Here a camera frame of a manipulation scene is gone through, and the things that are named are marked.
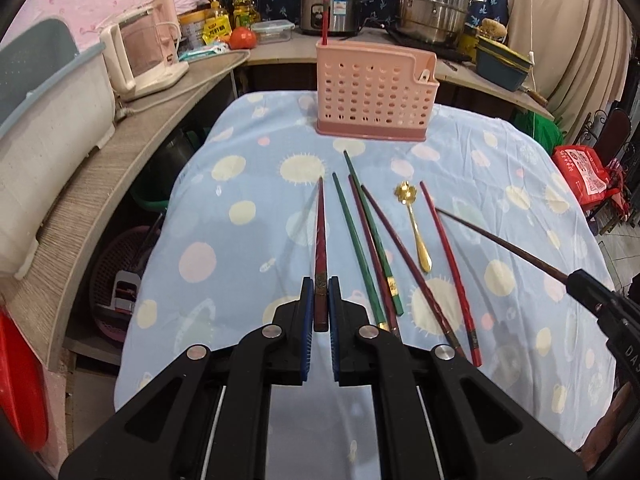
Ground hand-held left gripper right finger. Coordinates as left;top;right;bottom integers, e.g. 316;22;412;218
327;276;587;480

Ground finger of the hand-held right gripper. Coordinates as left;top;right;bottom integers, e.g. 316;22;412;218
566;269;621;322

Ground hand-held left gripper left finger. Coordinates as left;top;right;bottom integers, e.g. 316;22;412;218
59;276;317;480

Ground green chopstick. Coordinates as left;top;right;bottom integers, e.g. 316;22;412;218
331;172;388;331
343;150;404;316

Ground dark red gold-banded chopstick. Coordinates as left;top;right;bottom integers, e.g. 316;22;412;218
313;177;330;332

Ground dark brown chopstick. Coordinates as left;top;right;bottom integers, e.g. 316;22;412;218
436;208;573;282

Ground gold flower spoon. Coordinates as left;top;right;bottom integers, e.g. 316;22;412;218
394;182;434;274

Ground pink plastic utensil holder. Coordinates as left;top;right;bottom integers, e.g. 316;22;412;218
315;40;441;140

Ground person's right forearm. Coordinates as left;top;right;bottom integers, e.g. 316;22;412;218
582;405;638;471

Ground red shopping bag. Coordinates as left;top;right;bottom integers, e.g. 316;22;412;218
552;144;613;206

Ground dark metal chair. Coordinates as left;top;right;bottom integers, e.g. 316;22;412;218
592;110;633;161

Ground green plastic bag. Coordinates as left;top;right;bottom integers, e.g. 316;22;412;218
510;107;563;153

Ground green plastic bucket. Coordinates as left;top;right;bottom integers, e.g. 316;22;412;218
131;180;171;212

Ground pink plastic basket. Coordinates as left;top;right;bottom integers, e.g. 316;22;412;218
89;225;161;343

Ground dark pot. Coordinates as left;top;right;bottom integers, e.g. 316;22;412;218
150;130;206;191

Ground blue lunch box yellow lid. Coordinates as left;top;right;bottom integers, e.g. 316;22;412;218
474;40;533;92

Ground wooden counter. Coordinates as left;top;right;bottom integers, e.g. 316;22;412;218
0;25;556;371

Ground beige curtain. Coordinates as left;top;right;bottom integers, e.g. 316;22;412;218
505;0;633;126

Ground black induction cooker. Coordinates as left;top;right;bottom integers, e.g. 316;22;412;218
385;25;476;63

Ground yellow jar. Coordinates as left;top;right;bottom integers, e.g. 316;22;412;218
459;24;481;57

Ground brown loofah sponge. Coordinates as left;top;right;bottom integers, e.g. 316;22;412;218
480;18;508;41

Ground red plastic basin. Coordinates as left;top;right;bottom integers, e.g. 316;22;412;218
0;310;49;453

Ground wet wipes packet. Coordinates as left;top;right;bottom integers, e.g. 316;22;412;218
178;42;228;62

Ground red tomato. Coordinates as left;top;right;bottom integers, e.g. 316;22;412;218
229;27;257;51

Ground clear plastic food container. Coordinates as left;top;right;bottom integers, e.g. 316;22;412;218
250;20;294;45

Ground yellow seasoning packet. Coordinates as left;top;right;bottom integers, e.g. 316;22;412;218
202;17;233;44

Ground gold milk powder tin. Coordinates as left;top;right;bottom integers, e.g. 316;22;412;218
179;10;213;53

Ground stainless steel steamer pot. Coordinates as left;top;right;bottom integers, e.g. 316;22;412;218
396;0;473;45

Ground pink cream electric kettle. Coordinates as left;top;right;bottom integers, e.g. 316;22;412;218
100;0;190;102

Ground steel rice cooker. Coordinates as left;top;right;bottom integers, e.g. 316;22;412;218
300;0;364;38

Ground white grey plastic bin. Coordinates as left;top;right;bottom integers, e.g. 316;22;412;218
0;19;117;281

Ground large cooking oil bottle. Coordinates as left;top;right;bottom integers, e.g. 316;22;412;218
232;0;260;31

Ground white kettle power cable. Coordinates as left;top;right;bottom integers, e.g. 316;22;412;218
116;50;251;117

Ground white hanging cord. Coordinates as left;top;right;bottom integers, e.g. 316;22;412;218
526;0;540;86

